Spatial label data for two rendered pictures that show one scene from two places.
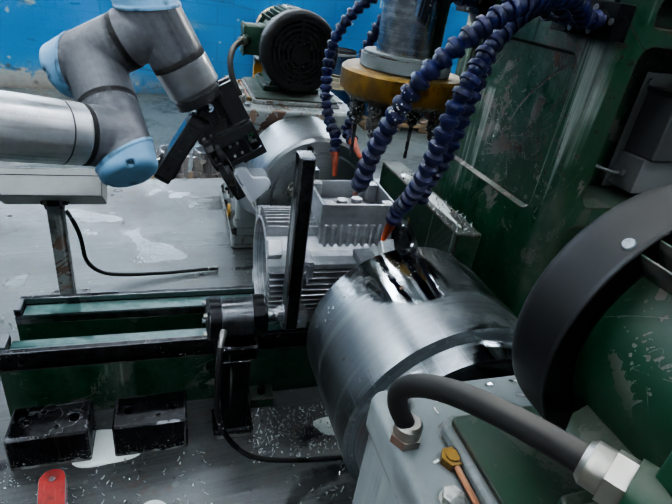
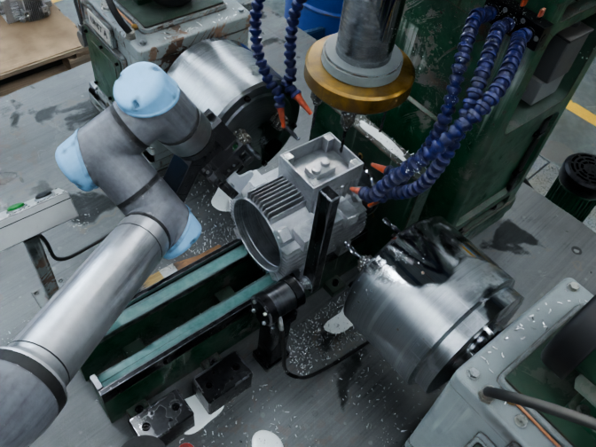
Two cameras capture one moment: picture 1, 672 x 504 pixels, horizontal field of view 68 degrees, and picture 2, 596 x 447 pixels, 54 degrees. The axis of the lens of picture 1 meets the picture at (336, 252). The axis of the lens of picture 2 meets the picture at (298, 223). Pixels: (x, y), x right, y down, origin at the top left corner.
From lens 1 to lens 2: 58 cm
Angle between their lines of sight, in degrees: 29
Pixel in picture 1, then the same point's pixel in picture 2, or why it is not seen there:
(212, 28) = not seen: outside the picture
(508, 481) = not seen: hidden behind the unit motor
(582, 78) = not seen: hidden behind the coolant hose
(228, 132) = (225, 160)
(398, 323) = (433, 303)
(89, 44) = (113, 152)
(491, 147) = (419, 77)
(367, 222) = (343, 184)
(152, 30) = (168, 122)
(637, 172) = (536, 91)
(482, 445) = (524, 388)
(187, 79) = (196, 142)
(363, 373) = (419, 340)
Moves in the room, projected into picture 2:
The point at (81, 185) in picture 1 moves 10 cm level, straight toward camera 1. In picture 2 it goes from (57, 214) to (92, 247)
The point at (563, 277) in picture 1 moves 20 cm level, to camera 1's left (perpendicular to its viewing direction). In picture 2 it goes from (576, 339) to (426, 383)
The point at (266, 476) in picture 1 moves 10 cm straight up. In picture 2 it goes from (317, 382) to (323, 359)
